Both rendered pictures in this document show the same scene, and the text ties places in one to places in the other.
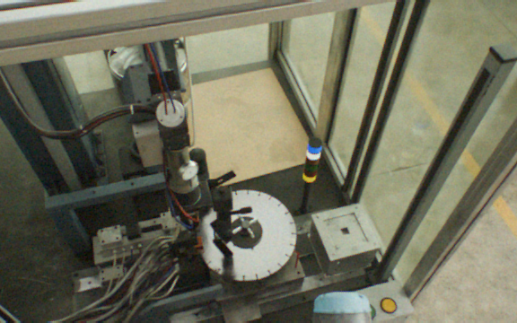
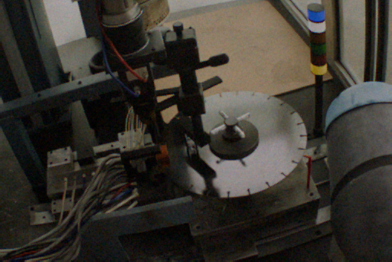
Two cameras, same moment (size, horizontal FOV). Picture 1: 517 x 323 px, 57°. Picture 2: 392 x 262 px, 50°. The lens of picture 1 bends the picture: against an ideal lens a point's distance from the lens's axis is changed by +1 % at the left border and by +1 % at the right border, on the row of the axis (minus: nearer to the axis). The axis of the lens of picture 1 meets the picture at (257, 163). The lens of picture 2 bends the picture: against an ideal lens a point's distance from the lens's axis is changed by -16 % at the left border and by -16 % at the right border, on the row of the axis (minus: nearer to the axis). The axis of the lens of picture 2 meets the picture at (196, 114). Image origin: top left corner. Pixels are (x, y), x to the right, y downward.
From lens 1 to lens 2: 62 cm
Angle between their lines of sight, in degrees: 16
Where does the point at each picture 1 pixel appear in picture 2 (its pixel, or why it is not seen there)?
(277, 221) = (280, 122)
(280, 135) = (284, 57)
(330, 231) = not seen: hidden behind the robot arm
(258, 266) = (250, 179)
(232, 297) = (216, 231)
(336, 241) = not seen: hidden behind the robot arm
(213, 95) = (200, 26)
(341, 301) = (367, 90)
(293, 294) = (304, 230)
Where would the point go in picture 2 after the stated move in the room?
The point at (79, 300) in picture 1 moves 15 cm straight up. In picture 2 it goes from (34, 233) to (11, 199)
